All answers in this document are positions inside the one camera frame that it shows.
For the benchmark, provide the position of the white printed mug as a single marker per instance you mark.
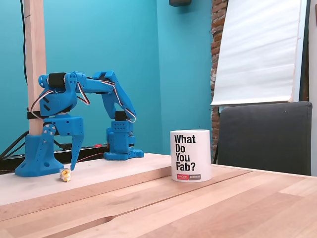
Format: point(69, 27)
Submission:
point(203, 153)

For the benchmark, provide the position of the light wooden board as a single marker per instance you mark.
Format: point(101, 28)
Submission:
point(99, 173)

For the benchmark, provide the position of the white-gold sweet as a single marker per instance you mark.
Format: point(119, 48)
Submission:
point(65, 175)

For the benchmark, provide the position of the wooden post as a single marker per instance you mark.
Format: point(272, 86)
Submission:
point(34, 37)

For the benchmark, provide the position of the black power strip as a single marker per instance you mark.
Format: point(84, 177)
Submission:
point(94, 149)

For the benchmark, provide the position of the blue post base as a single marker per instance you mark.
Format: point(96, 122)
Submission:
point(29, 163)

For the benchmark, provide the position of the dark grey chair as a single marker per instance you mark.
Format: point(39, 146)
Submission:
point(262, 134)

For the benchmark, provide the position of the dark flip chart easel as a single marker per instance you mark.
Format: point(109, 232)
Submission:
point(305, 74)

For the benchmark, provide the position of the white flip chart paper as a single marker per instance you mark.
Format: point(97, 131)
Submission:
point(255, 49)

